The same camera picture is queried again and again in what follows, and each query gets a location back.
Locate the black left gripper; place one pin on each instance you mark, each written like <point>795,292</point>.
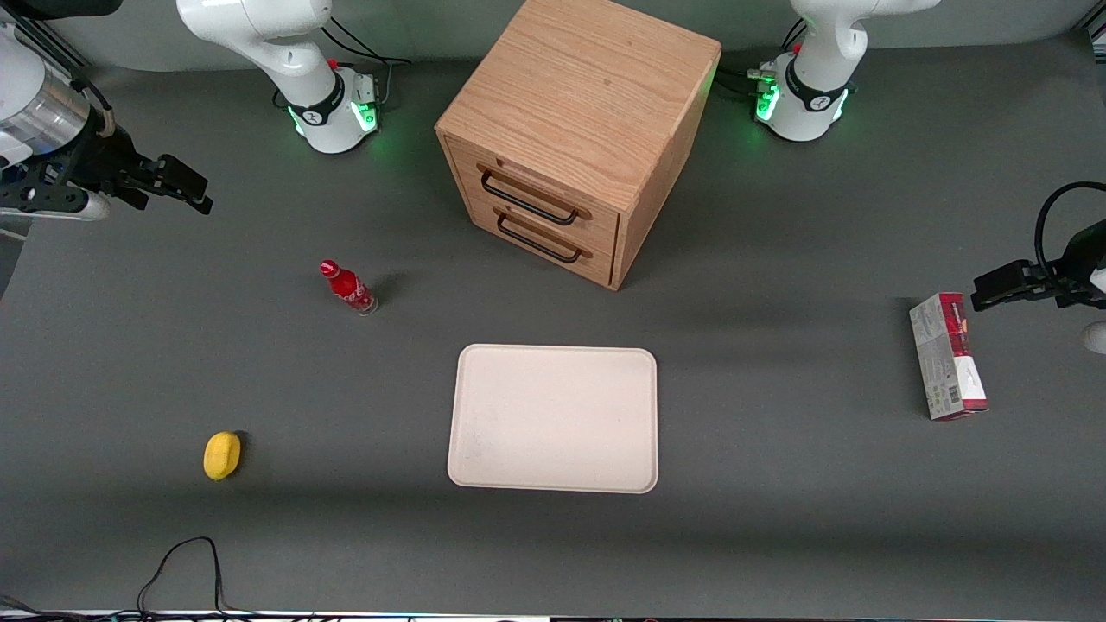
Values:
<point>1083,258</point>

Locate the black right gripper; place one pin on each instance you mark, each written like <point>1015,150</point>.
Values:
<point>95,156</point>

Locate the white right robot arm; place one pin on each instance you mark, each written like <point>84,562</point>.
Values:
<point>294,47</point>

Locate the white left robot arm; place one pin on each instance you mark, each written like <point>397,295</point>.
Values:
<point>821,78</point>

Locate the wooden two-drawer cabinet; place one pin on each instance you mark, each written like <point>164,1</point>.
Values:
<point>587,78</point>

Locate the grey and red carton box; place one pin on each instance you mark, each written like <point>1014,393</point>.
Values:
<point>948,358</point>

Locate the red cola bottle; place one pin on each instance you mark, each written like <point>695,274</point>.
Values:
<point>347,286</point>

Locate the yellow lemon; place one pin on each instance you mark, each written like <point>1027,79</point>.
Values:
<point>222,455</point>

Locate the cream rectangular tray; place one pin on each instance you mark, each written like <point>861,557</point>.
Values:
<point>553,419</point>

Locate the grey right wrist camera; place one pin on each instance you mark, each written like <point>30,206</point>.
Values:
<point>85,208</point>

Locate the aluminium frame rail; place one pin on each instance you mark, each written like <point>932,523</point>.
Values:
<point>52,45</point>
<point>1097,34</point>

